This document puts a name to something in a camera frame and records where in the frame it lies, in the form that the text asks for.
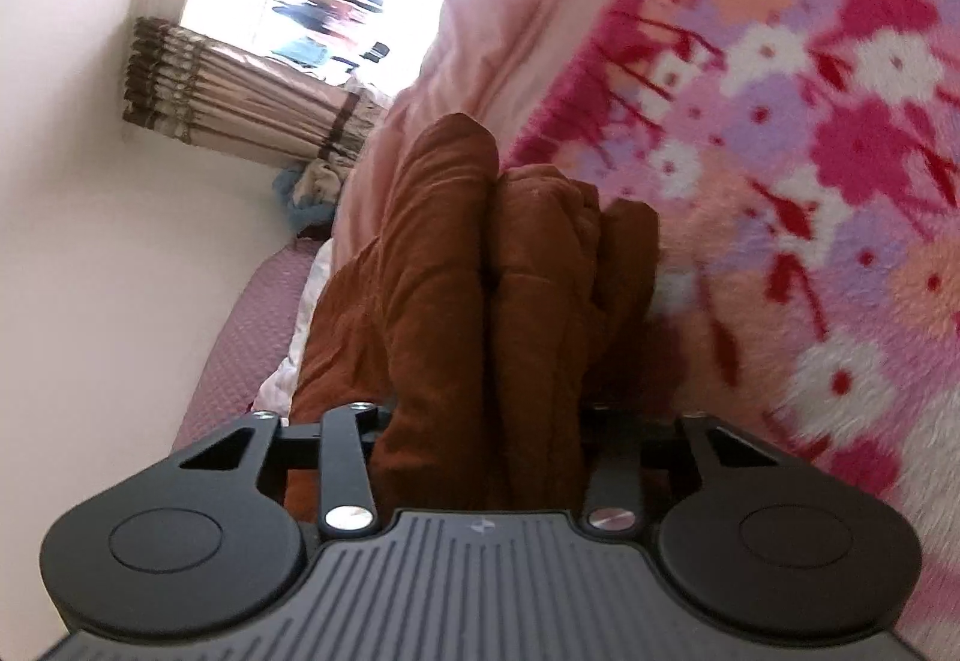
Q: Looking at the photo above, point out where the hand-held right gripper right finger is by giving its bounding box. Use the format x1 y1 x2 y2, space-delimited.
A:
579 404 782 531

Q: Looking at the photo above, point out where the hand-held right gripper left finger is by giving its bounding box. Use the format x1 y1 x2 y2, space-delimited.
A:
176 400 398 536

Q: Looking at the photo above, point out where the brown garment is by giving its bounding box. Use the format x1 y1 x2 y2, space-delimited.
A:
283 112 680 533

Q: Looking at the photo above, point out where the white cloth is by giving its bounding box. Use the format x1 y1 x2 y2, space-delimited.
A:
253 239 337 416

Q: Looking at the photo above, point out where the mauve bed sheet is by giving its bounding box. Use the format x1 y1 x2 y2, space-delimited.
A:
171 242 331 453

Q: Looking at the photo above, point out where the pale blue patterned cloth bundle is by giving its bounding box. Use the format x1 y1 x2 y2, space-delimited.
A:
270 160 359 242

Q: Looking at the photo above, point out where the pink floral dotted blanket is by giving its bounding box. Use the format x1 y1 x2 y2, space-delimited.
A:
499 0 960 647

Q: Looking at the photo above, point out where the striped beige curtain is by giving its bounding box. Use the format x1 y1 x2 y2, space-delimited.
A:
121 16 398 169

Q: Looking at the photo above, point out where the pink quilt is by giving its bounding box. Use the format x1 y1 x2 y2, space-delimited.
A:
330 0 702 302

